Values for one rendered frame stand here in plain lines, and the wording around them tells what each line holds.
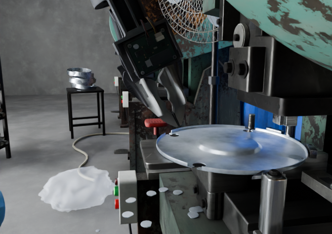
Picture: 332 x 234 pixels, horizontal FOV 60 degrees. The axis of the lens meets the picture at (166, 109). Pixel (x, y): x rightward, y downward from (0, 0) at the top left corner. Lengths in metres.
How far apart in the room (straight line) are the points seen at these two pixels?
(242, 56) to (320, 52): 0.31
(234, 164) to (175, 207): 0.20
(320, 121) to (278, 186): 0.43
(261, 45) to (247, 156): 0.20
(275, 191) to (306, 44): 0.24
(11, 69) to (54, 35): 1.26
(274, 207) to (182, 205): 0.25
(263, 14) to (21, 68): 7.30
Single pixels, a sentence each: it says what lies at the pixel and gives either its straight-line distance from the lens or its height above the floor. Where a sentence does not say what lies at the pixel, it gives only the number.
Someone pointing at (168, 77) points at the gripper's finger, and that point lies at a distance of 0.42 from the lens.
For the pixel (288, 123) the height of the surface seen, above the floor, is 0.83.
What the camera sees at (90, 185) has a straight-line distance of 1.90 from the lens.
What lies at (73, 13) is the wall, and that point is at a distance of 7.25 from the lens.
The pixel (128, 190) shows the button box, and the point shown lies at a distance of 0.82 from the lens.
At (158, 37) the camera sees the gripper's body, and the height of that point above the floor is 0.98.
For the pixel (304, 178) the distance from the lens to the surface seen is 0.58.
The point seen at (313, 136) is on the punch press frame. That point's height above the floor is 0.75.
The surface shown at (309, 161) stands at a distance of 0.60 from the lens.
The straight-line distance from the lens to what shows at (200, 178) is 0.62.
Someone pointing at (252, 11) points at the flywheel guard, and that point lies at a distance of 0.24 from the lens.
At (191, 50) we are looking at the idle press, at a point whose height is 0.98.
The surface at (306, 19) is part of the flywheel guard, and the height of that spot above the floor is 0.98.
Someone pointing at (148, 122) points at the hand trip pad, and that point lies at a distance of 0.86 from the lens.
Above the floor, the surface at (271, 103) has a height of 0.88.
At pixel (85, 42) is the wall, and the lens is 7.17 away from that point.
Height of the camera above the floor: 0.96
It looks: 11 degrees down
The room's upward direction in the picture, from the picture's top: straight up
